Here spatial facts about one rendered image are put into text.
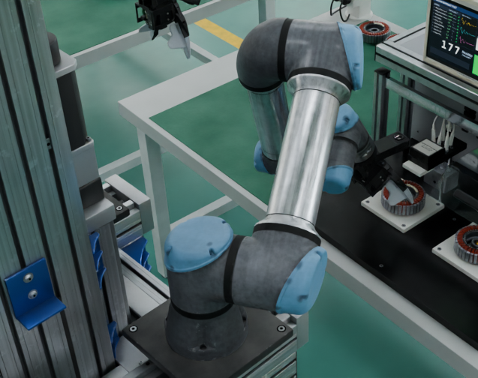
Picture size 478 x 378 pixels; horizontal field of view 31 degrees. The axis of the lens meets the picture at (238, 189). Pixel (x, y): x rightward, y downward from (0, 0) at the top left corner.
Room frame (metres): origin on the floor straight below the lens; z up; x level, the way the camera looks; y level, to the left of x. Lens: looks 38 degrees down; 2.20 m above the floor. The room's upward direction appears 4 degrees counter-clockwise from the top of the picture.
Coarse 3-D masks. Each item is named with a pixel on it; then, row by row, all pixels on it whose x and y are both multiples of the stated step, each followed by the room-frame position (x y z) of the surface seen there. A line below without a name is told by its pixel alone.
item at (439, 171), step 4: (436, 168) 1.81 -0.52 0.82; (440, 168) 1.81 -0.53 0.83; (444, 168) 1.81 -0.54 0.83; (428, 172) 1.82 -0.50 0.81; (432, 172) 1.81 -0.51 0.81; (436, 172) 1.80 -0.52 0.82; (440, 172) 1.79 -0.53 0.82; (424, 176) 1.83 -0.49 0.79; (428, 176) 1.81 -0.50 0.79; (432, 176) 1.80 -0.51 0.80; (436, 176) 1.80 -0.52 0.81; (440, 176) 1.78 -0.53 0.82; (424, 180) 1.83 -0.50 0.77; (428, 180) 1.81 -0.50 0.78; (432, 180) 1.80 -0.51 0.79; (436, 180) 1.79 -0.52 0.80; (432, 184) 1.80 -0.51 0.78
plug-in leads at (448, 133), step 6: (444, 120) 1.81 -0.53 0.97; (432, 126) 1.82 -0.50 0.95; (444, 126) 1.83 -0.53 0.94; (450, 126) 1.84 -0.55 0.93; (432, 132) 1.82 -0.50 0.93; (444, 132) 1.83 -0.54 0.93; (450, 132) 1.84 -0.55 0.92; (432, 138) 1.82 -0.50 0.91; (438, 138) 1.80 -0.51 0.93; (444, 138) 1.82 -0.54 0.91; (450, 138) 1.80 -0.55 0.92; (438, 144) 1.80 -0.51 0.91; (444, 144) 1.79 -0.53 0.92; (450, 144) 1.80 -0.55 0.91
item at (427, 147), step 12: (420, 144) 1.79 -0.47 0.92; (432, 144) 1.78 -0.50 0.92; (456, 144) 1.81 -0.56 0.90; (408, 156) 1.78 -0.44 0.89; (420, 156) 1.75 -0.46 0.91; (432, 156) 1.74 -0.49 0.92; (444, 156) 1.76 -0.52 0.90; (408, 168) 1.75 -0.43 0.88; (420, 168) 1.74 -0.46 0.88; (432, 168) 1.74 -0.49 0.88
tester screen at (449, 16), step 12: (432, 12) 1.86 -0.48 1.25; (444, 12) 1.83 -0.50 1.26; (456, 12) 1.80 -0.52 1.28; (468, 12) 1.77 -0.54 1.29; (432, 24) 1.85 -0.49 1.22; (444, 24) 1.83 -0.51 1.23; (456, 24) 1.80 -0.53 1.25; (468, 24) 1.77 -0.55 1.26; (432, 36) 1.85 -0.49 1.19; (444, 36) 1.82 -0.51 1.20; (456, 36) 1.80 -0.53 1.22; (468, 36) 1.77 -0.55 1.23; (468, 48) 1.76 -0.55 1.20; (444, 60) 1.82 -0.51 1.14; (468, 60) 1.76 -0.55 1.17; (468, 72) 1.76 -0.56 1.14
